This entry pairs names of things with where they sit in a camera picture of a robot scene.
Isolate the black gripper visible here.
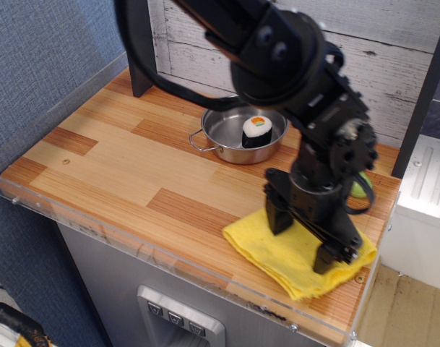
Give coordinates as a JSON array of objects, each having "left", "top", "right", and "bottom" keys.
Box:
[{"left": 264, "top": 168, "right": 363, "bottom": 274}]

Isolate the yellow cloth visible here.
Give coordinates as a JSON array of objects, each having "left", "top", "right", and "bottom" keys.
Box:
[{"left": 222, "top": 208, "right": 377, "bottom": 301}]

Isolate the stainless steel pot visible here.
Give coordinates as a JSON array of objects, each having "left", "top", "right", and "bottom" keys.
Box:
[{"left": 189, "top": 106, "right": 289, "bottom": 165}]

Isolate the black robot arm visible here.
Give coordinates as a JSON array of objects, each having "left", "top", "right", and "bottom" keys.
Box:
[{"left": 179, "top": 1, "right": 378, "bottom": 274}]

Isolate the white toy sink unit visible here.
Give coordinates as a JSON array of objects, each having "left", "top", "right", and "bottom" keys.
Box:
[{"left": 379, "top": 135, "right": 440, "bottom": 289}]

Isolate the toy sushi roll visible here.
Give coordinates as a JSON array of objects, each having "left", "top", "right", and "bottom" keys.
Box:
[{"left": 242, "top": 116, "right": 272, "bottom": 148}]

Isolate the silver cabinet with dispenser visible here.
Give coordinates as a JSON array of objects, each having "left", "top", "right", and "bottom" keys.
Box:
[{"left": 59, "top": 225, "right": 321, "bottom": 346}]

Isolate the yellow object at corner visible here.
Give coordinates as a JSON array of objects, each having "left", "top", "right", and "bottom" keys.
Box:
[{"left": 14, "top": 335, "right": 51, "bottom": 347}]

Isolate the grey spatula green handle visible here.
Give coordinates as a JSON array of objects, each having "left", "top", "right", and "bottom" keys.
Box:
[{"left": 350, "top": 172, "right": 372, "bottom": 199}]

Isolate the black braided cable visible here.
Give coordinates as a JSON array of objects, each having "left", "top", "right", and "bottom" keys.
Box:
[{"left": 113, "top": 0, "right": 242, "bottom": 111}]

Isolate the black right post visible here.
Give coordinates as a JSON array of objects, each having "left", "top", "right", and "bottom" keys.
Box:
[{"left": 391, "top": 36, "right": 440, "bottom": 179}]

